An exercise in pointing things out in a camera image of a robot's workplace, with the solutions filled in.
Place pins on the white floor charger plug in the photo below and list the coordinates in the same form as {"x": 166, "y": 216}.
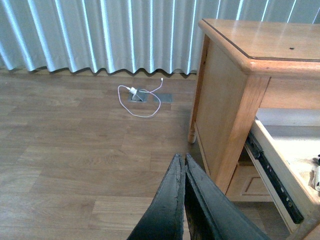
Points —
{"x": 132, "y": 90}

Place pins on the white charger block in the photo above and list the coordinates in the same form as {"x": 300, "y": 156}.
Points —
{"x": 316, "y": 179}

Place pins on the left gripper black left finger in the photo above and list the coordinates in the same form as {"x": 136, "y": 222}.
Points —
{"x": 164, "y": 218}

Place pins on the pale pleated curtain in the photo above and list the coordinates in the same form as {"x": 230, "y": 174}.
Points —
{"x": 125, "y": 34}

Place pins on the open metal floor socket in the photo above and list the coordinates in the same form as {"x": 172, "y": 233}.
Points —
{"x": 139, "y": 97}

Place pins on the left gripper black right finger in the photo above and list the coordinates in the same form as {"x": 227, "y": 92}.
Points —
{"x": 210, "y": 214}

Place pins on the closed metal floor plate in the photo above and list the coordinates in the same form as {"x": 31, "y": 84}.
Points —
{"x": 163, "y": 97}

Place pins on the wooden drawer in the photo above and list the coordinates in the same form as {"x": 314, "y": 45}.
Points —
{"x": 246, "y": 185}
{"x": 284, "y": 145}

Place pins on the light wooden nightstand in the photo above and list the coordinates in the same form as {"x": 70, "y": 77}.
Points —
{"x": 244, "y": 66}

